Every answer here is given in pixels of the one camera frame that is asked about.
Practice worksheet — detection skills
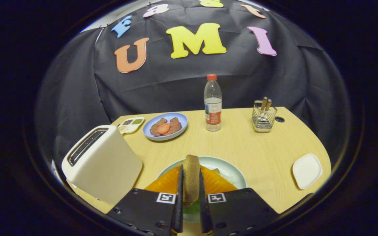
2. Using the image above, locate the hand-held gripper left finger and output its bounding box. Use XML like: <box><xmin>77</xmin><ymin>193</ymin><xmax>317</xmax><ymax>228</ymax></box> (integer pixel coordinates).
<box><xmin>106</xmin><ymin>164</ymin><xmax>184</xmax><ymax>236</ymax></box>

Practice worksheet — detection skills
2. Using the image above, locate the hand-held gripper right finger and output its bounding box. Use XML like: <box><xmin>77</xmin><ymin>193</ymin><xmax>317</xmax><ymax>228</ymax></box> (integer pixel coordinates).
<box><xmin>198</xmin><ymin>165</ymin><xmax>279</xmax><ymax>236</ymax></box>

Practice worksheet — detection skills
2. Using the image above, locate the green lettuce leaf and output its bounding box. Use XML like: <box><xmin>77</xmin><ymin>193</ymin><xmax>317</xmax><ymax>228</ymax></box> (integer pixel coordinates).
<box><xmin>183</xmin><ymin>199</ymin><xmax>201</xmax><ymax>216</ymax></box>

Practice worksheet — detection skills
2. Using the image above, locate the brown bread slice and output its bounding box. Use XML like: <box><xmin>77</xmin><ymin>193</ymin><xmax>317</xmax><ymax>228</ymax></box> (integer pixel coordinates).
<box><xmin>182</xmin><ymin>155</ymin><xmax>201</xmax><ymax>207</ymax></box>

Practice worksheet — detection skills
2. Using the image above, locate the pale food piece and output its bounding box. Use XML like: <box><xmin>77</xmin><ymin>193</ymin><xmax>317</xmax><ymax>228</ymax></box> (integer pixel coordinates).
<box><xmin>212</xmin><ymin>168</ymin><xmax>237</xmax><ymax>185</ymax></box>

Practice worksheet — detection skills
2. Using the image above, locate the large pale green plate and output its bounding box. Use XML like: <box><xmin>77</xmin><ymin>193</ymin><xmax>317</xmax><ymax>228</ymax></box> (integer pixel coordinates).
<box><xmin>156</xmin><ymin>156</ymin><xmax>248</xmax><ymax>223</ymax></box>

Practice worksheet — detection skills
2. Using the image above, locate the cream white toaster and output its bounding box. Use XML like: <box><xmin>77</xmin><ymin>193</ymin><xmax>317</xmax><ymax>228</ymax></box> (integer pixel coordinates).
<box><xmin>61</xmin><ymin>125</ymin><xmax>143</xmax><ymax>206</ymax></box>

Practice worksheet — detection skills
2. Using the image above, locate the red tomato slice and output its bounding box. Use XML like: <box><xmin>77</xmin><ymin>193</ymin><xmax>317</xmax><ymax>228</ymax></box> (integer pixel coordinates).
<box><xmin>157</xmin><ymin>123</ymin><xmax>172</xmax><ymax>135</ymax></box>

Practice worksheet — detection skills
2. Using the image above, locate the brown meat patty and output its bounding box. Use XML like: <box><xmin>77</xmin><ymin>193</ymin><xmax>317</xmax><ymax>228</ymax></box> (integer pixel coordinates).
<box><xmin>150</xmin><ymin>118</ymin><xmax>168</xmax><ymax>137</ymax></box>
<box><xmin>166</xmin><ymin>117</ymin><xmax>183</xmax><ymax>135</ymax></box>

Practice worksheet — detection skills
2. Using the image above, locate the blue plate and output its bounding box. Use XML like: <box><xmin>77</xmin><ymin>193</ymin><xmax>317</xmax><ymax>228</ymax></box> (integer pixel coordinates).
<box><xmin>142</xmin><ymin>112</ymin><xmax>188</xmax><ymax>141</ymax></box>

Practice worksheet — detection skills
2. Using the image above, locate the white condiment tray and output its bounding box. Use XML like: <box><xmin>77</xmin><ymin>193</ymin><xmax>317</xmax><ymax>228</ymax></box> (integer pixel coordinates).
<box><xmin>117</xmin><ymin>117</ymin><xmax>145</xmax><ymax>134</ymax></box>

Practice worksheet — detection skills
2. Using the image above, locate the clear plastic water bottle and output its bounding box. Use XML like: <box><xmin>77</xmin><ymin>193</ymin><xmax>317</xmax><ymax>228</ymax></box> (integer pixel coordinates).
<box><xmin>204</xmin><ymin>74</ymin><xmax>222</xmax><ymax>132</ymax></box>

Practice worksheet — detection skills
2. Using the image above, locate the small white square plate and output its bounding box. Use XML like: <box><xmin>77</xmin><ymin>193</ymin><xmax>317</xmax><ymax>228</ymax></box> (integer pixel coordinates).
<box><xmin>292</xmin><ymin>153</ymin><xmax>323</xmax><ymax>190</ymax></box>

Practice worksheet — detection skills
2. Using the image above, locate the wire utensil holder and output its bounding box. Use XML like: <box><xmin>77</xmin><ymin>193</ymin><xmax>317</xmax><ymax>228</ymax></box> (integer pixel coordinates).
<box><xmin>252</xmin><ymin>100</ymin><xmax>278</xmax><ymax>133</ymax></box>

